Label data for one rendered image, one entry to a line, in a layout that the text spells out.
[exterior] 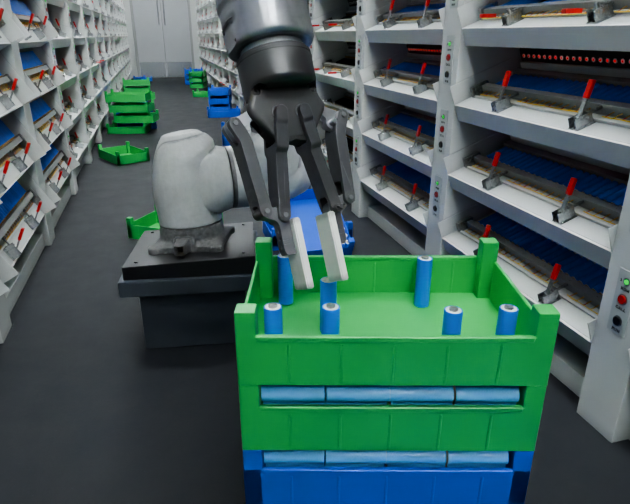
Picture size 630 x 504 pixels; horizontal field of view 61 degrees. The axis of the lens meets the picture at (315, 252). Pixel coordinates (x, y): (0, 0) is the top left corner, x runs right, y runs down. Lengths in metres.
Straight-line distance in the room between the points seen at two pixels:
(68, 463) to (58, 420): 0.14
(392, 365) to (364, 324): 0.12
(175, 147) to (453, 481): 0.93
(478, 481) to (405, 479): 0.08
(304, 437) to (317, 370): 0.08
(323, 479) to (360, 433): 0.07
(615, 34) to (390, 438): 0.80
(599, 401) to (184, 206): 0.96
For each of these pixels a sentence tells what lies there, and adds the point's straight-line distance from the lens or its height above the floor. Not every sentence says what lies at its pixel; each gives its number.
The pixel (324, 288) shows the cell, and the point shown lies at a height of 0.46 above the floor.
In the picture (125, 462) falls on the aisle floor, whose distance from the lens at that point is 1.10.
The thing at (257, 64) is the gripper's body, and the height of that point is 0.69.
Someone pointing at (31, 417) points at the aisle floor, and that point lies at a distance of 1.27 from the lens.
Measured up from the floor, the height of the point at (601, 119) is 0.57.
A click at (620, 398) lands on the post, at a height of 0.10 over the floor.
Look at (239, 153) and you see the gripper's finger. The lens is 0.52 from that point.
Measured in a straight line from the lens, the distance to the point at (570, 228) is 1.19.
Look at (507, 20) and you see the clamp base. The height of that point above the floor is 0.75.
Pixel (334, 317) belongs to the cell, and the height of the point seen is 0.46.
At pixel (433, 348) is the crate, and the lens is 0.52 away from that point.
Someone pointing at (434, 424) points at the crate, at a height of 0.35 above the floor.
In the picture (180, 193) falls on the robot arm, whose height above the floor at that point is 0.38.
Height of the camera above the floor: 0.72
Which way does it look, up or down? 22 degrees down
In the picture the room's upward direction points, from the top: straight up
